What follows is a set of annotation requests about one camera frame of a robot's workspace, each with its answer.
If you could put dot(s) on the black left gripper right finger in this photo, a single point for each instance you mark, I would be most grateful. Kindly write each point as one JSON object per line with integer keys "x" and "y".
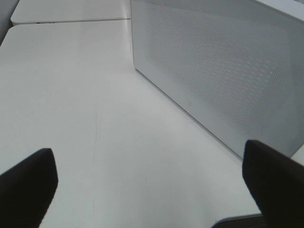
{"x": 276, "y": 183}

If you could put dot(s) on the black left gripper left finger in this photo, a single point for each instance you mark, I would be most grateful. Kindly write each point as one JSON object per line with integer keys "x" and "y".
{"x": 27, "y": 190}

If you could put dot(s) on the white microwave door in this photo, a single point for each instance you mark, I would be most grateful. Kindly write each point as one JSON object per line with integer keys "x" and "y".
{"x": 236, "y": 66}

